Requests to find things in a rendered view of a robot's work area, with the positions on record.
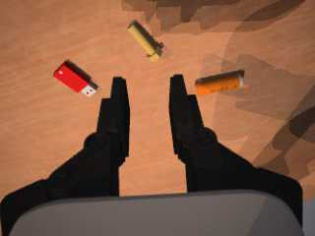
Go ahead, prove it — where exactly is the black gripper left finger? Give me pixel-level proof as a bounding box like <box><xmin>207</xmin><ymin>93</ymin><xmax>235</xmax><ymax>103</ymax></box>
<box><xmin>0</xmin><ymin>77</ymin><xmax>130</xmax><ymax>236</ymax></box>

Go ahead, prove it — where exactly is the orange battery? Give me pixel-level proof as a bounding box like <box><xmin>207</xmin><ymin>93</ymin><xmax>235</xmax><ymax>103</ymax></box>
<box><xmin>194</xmin><ymin>74</ymin><xmax>243</xmax><ymax>96</ymax></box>

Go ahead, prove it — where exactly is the red usb stick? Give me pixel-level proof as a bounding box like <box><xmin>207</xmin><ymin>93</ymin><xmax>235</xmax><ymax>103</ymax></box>
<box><xmin>53</xmin><ymin>61</ymin><xmax>96</xmax><ymax>97</ymax></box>

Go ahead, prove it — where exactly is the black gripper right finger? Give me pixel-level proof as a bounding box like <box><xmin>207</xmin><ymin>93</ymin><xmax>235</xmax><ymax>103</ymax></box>
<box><xmin>168</xmin><ymin>74</ymin><xmax>303</xmax><ymax>227</ymax></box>

